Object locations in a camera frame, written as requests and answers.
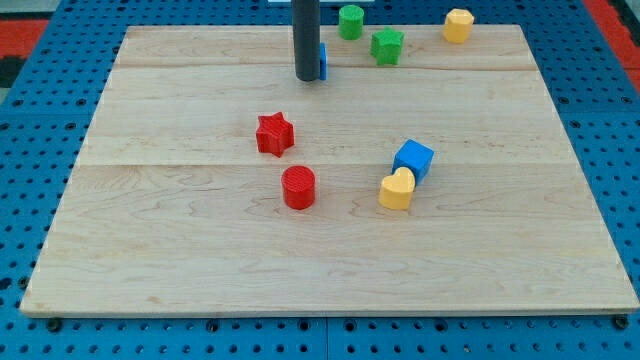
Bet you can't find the red star block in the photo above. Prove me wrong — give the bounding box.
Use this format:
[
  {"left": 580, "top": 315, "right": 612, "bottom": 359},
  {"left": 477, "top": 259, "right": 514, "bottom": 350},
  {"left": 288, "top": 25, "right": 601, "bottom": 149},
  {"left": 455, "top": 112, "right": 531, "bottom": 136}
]
[{"left": 255, "top": 112, "right": 295, "bottom": 157}]

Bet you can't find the green star block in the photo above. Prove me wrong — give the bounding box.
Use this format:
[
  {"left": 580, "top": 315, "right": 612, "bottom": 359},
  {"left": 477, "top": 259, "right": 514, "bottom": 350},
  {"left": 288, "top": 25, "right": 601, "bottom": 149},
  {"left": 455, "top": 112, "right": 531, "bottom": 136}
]
[{"left": 370, "top": 27, "right": 404, "bottom": 66}]

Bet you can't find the red cylinder block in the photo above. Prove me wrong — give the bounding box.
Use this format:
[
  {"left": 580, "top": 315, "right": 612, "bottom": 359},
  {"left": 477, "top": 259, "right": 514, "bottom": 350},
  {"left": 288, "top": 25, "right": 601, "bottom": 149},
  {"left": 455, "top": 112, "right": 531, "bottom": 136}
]
[{"left": 281, "top": 165, "right": 316, "bottom": 210}]

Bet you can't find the yellow heart block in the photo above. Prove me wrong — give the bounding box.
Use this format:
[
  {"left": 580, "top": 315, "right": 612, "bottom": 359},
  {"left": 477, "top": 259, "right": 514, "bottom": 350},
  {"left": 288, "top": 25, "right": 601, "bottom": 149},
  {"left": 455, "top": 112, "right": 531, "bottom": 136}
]
[{"left": 378, "top": 167, "right": 416, "bottom": 210}]

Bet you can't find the blue cube block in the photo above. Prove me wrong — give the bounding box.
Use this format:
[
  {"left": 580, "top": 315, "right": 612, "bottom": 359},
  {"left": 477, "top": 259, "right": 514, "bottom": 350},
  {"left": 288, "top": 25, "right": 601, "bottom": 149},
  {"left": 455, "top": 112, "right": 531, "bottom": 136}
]
[{"left": 391, "top": 139, "right": 435, "bottom": 185}]

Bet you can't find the light wooden board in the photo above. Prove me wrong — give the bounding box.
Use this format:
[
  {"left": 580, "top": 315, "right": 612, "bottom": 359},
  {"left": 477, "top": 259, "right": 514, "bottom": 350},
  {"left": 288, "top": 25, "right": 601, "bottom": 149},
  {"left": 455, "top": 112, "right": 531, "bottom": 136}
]
[{"left": 20, "top": 25, "right": 639, "bottom": 318}]

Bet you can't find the small blue block behind rod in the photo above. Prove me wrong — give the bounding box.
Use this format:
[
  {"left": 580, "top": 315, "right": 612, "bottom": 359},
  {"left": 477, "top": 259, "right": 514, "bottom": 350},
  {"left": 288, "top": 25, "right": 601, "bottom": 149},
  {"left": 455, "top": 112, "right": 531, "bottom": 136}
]
[{"left": 319, "top": 42, "right": 328, "bottom": 81}]

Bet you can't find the green cylinder block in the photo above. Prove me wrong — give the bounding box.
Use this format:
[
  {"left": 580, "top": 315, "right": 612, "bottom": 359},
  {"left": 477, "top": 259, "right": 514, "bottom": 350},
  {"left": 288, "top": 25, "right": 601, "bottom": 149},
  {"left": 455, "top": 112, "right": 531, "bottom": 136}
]
[{"left": 338, "top": 5, "right": 364, "bottom": 40}]

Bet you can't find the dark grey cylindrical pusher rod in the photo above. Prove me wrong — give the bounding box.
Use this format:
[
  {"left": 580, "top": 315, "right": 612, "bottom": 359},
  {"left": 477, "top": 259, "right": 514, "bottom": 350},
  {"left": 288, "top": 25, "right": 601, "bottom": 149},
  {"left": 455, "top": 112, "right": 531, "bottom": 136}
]
[{"left": 291, "top": 0, "right": 320, "bottom": 82}]

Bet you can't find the yellow hexagon block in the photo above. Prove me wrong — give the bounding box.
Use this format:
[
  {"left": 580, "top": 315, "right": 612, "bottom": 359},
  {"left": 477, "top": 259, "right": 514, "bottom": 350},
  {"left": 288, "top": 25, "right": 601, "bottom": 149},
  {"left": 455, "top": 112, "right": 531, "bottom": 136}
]
[{"left": 442, "top": 8, "right": 475, "bottom": 44}]

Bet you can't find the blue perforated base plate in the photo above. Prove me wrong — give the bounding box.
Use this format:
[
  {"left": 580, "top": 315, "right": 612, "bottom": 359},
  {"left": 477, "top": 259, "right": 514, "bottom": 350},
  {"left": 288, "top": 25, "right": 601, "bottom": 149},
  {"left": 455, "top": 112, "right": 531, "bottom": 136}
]
[{"left": 1, "top": 0, "right": 639, "bottom": 359}]

